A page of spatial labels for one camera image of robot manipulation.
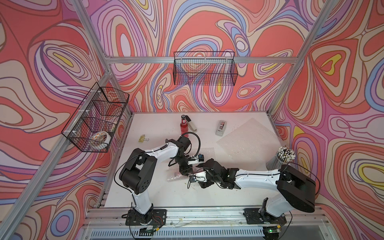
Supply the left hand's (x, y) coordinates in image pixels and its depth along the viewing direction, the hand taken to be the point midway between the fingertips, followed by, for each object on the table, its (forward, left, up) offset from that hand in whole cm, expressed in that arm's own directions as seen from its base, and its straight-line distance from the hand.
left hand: (192, 171), depth 87 cm
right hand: (-2, -4, +2) cm, 5 cm away
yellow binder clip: (+24, +35, 0) cm, 43 cm away
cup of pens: (+1, -47, +16) cm, 50 cm away
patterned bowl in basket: (+5, +45, +25) cm, 51 cm away
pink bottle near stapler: (+26, +5, +11) cm, 28 cm away
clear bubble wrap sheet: (+3, -3, +14) cm, 14 cm away
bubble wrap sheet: (+19, -40, -2) cm, 44 cm away
